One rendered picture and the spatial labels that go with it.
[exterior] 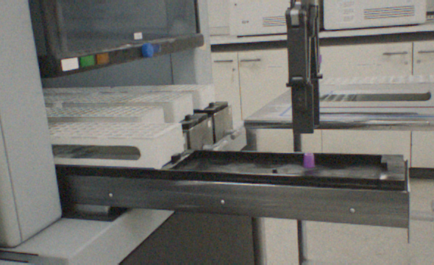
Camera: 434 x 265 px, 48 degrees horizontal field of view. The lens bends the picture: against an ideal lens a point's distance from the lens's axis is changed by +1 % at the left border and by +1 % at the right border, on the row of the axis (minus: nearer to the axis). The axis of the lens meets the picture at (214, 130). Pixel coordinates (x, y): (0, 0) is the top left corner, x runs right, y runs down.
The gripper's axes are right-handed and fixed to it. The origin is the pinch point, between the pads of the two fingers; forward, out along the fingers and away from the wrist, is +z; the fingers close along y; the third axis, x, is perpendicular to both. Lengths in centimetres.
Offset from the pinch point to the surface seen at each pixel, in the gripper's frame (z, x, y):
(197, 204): 12.4, -14.5, 9.6
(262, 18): -12, -65, -227
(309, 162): 8.2, 0.3, 0.7
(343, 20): -7, -17, -227
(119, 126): 3.1, -31.8, 0.5
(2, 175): 4.9, -37.7, 21.4
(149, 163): 7.0, -22.7, 7.8
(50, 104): 3, -65, -23
